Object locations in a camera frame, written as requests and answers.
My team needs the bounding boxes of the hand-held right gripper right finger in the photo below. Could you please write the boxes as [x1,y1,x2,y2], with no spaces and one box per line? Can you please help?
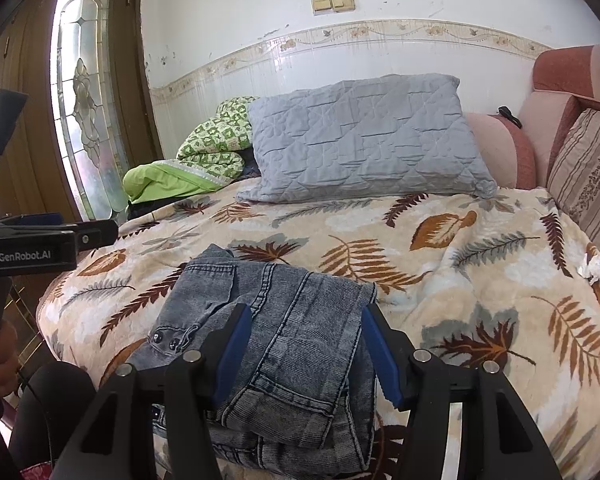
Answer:
[361,302,563,480]

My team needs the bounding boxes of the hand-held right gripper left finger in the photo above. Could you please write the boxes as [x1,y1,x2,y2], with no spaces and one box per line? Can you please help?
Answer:
[50,302,253,480]

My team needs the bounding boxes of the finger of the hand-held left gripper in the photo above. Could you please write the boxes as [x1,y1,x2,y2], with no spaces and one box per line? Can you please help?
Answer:
[75,219,119,251]
[0,213,63,226]

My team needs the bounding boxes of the blue denim pants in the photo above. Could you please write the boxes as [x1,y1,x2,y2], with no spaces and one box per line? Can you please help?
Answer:
[127,244,381,477]

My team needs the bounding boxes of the lime green cloth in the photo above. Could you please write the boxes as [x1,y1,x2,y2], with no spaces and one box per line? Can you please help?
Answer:
[122,159,231,206]

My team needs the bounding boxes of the leaf print blanket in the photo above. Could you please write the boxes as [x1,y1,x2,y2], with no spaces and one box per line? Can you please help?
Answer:
[35,185,600,480]

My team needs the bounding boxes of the wooden door with stained glass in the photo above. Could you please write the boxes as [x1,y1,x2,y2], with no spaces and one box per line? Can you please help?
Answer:
[0,0,165,361]

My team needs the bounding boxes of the green white patterned quilt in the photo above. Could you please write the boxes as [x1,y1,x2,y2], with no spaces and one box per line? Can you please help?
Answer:
[176,96,261,181]

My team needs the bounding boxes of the person's leg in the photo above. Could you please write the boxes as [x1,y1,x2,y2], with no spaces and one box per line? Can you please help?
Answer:
[7,360,101,471]

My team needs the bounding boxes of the grey quilted pillow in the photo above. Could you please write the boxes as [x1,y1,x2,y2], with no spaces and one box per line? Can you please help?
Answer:
[235,73,498,205]

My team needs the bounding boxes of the white crumpled tissue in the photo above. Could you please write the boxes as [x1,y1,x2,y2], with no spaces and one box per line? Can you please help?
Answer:
[577,252,600,286]

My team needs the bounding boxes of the pink sofa armrest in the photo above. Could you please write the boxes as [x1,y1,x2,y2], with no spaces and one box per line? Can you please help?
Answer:
[466,112,537,190]

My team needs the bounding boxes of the striped cushion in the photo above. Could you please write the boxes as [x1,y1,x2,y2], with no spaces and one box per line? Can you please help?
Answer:
[546,107,600,256]

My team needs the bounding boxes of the small black object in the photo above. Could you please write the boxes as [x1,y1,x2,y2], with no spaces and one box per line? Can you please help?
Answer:
[496,106,523,128]

